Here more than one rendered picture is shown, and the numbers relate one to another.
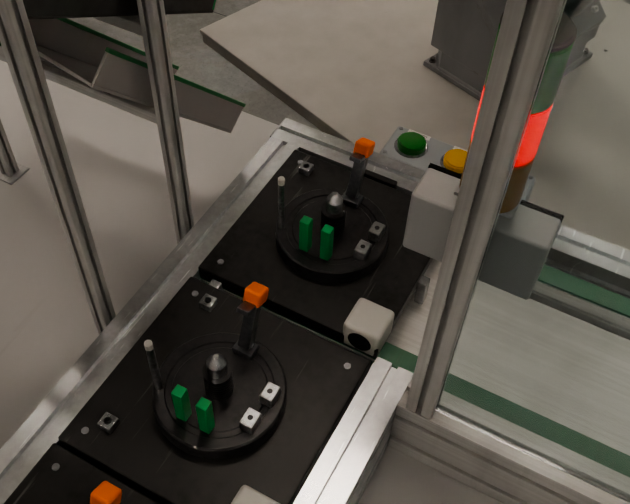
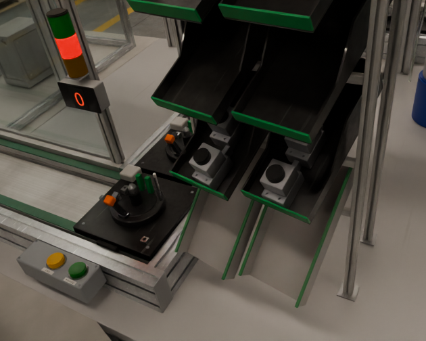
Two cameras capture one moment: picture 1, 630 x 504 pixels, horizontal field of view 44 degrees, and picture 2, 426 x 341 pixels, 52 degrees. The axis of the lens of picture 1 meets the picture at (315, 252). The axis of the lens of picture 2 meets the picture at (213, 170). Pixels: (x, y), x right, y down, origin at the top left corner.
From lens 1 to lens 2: 1.45 m
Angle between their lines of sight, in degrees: 90
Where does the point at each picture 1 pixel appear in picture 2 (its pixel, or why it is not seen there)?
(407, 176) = (88, 252)
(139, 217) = not seen: hidden behind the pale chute
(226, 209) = not seen: hidden behind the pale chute
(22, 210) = (324, 264)
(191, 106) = (199, 204)
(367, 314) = (130, 170)
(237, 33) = not seen: outside the picture
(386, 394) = (130, 160)
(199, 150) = (222, 323)
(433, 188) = (95, 82)
